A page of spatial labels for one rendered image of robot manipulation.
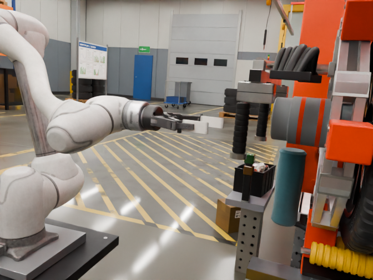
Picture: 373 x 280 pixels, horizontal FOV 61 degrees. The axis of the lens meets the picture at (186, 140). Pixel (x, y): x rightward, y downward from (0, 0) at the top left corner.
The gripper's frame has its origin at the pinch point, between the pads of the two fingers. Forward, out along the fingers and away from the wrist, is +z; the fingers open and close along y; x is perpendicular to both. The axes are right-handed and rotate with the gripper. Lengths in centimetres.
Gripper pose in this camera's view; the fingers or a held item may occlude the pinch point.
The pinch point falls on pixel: (212, 125)
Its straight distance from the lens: 86.3
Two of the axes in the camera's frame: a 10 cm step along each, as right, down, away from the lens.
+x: 0.7, -9.8, -1.8
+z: 9.2, 1.3, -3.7
